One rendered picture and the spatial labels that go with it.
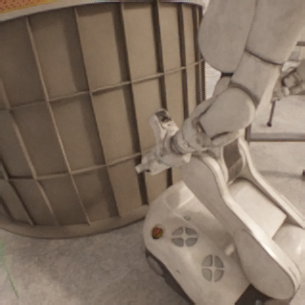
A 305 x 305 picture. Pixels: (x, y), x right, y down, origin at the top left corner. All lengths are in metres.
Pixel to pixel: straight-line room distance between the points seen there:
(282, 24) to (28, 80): 0.94
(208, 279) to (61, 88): 0.93
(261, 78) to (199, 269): 0.62
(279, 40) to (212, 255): 0.67
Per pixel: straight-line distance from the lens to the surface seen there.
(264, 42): 0.31
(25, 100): 1.07
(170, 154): 0.50
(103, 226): 1.35
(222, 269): 0.83
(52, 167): 1.18
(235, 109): 0.34
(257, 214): 0.77
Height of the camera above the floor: 0.99
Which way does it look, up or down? 30 degrees down
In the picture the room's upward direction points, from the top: 7 degrees counter-clockwise
